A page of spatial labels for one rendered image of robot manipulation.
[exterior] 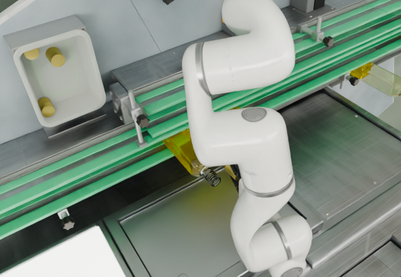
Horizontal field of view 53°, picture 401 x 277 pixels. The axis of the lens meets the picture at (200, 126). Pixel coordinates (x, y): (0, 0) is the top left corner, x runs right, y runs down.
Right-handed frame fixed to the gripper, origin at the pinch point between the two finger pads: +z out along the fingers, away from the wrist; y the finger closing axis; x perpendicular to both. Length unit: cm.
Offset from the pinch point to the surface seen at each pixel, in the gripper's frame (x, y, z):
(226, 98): -5.4, 6.0, 22.6
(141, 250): 27.5, -12.6, -4.5
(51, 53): 36, 28, 27
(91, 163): 34.1, 4.3, 12.6
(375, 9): -65, 12, 41
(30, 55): 40, 30, 24
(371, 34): -63, 5, 38
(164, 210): 19.3, -12.7, 5.5
